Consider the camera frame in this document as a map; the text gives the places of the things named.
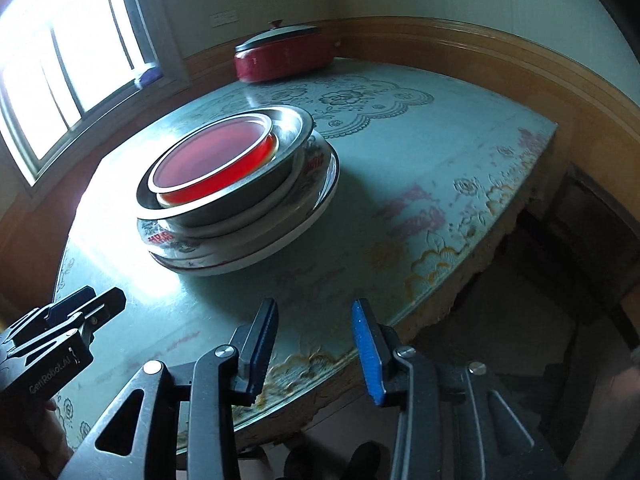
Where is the red pot with lid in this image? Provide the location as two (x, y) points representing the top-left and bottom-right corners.
(234, 20), (335, 84)

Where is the left hand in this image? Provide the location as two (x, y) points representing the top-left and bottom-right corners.
(1, 399), (74, 479)

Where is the red plastic bowl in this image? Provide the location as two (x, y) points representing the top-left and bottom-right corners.
(148, 113), (278, 207)

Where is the red character pattern plate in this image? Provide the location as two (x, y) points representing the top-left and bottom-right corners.
(137, 132), (340, 268)

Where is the stainless steel bowl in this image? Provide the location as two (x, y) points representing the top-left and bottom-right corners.
(134, 105), (314, 228)

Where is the purple floral rim plate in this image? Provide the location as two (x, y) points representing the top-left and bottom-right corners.
(151, 145), (341, 276)

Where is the wall power socket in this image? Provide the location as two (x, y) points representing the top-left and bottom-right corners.
(209, 9), (239, 28)

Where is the window with frame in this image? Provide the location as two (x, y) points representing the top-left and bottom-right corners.
(1, 0), (189, 186)

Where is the blue white box on sill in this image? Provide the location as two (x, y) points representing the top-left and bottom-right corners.
(134, 63), (164, 90)

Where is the white rose pattern plate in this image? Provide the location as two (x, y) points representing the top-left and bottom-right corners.
(160, 148), (305, 238)

